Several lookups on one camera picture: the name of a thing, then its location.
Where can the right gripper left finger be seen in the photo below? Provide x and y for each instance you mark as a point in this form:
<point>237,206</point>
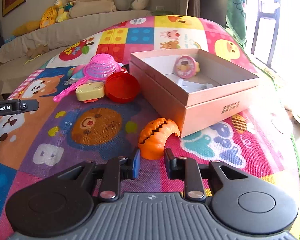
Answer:
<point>116,170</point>

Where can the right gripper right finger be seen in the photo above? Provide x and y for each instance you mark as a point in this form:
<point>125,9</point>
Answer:
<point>187,170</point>

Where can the orange pumpkin toy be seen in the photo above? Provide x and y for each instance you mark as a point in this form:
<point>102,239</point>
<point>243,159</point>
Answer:
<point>153,137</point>

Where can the red plastic lid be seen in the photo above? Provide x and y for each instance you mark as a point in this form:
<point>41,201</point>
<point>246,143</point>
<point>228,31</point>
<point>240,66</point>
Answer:
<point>122,87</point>

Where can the yellow toy camera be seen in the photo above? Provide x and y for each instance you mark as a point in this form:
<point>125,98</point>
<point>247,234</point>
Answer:
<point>90,91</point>

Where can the pink plastic strainer toy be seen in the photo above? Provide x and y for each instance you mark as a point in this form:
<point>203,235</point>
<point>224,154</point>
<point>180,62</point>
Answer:
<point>99,68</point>

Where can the blue tissue pack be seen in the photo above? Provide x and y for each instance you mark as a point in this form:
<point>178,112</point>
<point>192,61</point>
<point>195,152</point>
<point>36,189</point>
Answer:
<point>74,74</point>

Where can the beige sofa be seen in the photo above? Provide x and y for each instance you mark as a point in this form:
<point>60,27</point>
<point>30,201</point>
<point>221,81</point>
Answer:
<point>25,54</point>

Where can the small brown plush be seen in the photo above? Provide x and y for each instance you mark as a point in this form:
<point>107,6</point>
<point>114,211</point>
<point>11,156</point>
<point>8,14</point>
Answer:
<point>35,52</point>

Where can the colourful cartoon play mat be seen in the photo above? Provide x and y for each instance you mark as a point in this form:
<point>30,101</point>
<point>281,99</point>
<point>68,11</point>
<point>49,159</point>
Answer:
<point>52,160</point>

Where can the pink cardboard box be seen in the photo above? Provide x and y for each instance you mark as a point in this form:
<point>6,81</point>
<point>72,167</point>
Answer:
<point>220,90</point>

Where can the cartoon boy doll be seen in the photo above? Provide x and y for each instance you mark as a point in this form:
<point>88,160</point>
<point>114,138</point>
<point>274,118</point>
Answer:
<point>63,9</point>

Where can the beige pillow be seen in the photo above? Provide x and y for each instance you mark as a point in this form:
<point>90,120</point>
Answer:
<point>90,7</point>

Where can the green dinosaur towel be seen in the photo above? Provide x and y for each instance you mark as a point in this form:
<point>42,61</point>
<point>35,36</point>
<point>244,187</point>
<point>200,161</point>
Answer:
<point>236,20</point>

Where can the white bear plush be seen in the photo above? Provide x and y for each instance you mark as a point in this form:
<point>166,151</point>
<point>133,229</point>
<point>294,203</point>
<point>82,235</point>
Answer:
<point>139,4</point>

